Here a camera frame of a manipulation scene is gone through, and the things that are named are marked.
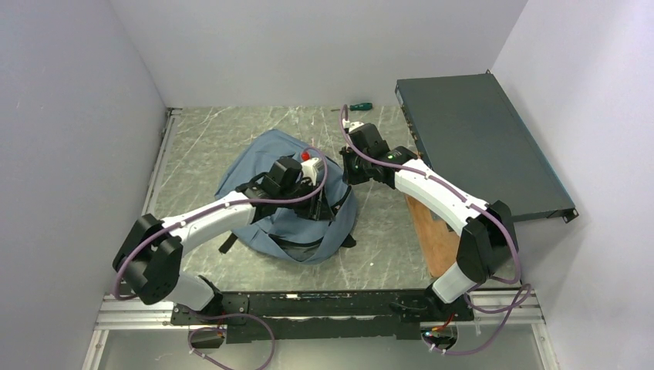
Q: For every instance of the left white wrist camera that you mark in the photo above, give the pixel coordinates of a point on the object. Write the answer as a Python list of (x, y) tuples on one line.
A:
[(313, 168)]

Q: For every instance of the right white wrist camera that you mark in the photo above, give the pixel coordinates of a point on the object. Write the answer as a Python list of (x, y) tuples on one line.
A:
[(349, 126)]

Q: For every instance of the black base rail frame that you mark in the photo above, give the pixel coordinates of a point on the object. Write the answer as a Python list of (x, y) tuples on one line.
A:
[(256, 315)]

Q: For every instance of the green handled screwdriver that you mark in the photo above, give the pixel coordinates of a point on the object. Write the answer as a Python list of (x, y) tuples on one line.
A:
[(360, 107)]

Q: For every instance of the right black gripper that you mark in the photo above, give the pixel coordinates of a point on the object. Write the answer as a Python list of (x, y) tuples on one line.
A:
[(347, 153)]

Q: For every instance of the brown wooden board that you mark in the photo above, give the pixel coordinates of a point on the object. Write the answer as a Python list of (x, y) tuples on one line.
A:
[(438, 244)]

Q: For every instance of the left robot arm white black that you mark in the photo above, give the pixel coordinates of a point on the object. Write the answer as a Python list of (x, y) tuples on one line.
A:
[(148, 264)]

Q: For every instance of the dark rack server box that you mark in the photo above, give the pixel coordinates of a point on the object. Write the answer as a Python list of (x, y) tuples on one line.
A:
[(467, 130)]

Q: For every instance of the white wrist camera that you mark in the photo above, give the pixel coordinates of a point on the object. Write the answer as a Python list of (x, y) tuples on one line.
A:
[(349, 126), (313, 168)]

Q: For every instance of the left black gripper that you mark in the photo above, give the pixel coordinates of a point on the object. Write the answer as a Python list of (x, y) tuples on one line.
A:
[(318, 208)]

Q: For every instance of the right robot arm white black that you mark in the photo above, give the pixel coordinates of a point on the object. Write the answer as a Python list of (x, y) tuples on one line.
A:
[(485, 230)]

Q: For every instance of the blue grey backpack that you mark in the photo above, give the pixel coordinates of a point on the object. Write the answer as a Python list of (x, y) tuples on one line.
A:
[(285, 234)]

